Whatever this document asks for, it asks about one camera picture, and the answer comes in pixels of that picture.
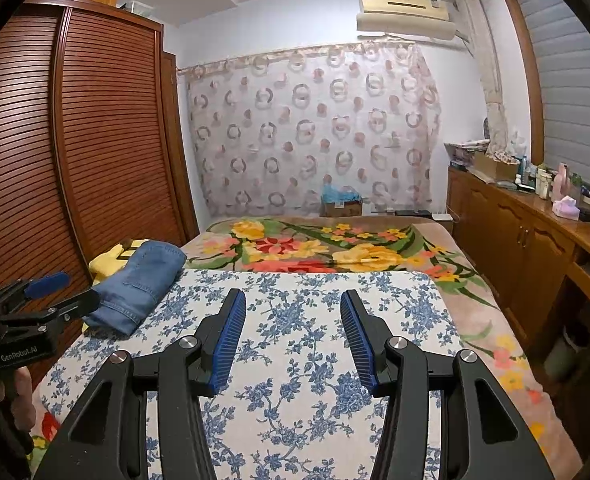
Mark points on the open cardboard box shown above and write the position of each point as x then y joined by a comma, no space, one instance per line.
495,166

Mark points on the blue denim pants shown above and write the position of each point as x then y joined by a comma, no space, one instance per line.
135,280

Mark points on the grey trash bin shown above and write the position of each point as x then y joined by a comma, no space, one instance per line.
567,355

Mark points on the white bottle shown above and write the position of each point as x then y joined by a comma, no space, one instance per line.
542,182

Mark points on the cream air conditioner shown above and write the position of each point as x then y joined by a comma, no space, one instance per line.
405,15

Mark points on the beige tied curtain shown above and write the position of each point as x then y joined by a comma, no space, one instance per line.
485,70

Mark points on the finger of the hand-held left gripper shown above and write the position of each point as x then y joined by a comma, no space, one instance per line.
75,305
50,282

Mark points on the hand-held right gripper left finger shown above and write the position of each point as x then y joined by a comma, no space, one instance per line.
227,340

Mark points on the blue plastic bag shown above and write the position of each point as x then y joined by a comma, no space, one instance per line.
337,194

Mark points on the clear plastic box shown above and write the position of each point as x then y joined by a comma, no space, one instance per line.
139,7

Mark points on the blue floral white sheet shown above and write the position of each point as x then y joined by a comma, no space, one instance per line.
295,280

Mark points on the wooden sideboard cabinet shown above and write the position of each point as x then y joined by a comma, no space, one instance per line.
525,240

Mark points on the colourful flower blanket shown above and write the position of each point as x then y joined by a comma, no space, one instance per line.
295,245

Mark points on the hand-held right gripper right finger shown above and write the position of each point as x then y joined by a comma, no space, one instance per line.
360,345

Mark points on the pink tissue box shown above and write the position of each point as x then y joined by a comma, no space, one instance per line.
566,208

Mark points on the pink bottle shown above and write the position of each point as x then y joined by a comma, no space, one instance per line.
561,180

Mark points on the wooden louvered wardrobe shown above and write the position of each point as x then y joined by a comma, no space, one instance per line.
100,135

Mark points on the grey window blind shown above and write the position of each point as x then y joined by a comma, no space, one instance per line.
570,85

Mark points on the stack of printed papers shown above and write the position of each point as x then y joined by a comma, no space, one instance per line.
467,152

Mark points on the person's left hand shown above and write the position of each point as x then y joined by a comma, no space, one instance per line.
22,400

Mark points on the yellow plush toy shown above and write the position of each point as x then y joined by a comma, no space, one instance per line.
102,265

